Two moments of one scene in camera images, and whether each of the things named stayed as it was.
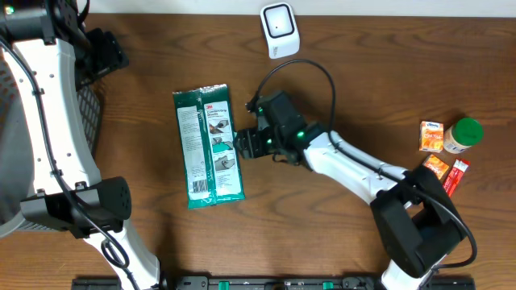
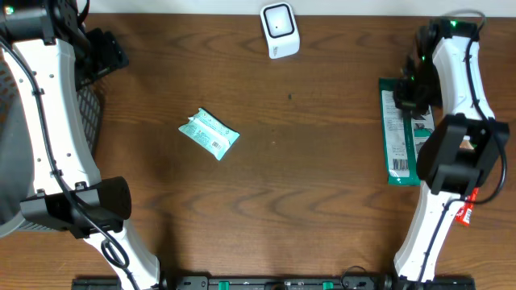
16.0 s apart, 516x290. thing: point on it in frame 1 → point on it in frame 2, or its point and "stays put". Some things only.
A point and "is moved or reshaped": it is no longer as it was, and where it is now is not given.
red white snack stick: (455, 176) is moved or reshaped
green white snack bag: (208, 144) → (404, 134)
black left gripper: (114, 57) stays put
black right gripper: (249, 138) → (421, 108)
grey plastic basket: (17, 173) stays put
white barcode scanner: (280, 26) stays put
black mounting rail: (272, 283) stays put
